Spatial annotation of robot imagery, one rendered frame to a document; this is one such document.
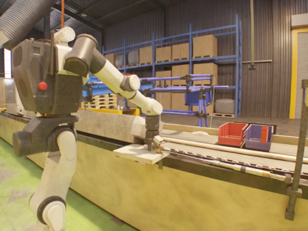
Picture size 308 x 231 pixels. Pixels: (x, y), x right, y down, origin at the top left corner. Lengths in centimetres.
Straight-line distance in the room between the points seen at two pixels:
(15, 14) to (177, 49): 829
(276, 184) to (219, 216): 37
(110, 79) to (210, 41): 1011
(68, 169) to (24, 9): 812
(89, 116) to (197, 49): 969
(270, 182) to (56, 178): 102
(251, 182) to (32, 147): 103
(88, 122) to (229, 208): 132
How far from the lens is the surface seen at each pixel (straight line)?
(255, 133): 177
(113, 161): 151
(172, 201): 125
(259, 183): 101
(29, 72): 82
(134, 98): 93
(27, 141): 88
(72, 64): 73
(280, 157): 133
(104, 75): 80
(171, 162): 114
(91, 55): 76
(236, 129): 179
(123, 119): 136
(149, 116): 108
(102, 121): 155
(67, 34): 97
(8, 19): 851
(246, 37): 1194
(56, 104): 85
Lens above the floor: 115
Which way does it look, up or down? 7 degrees down
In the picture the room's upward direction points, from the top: straight up
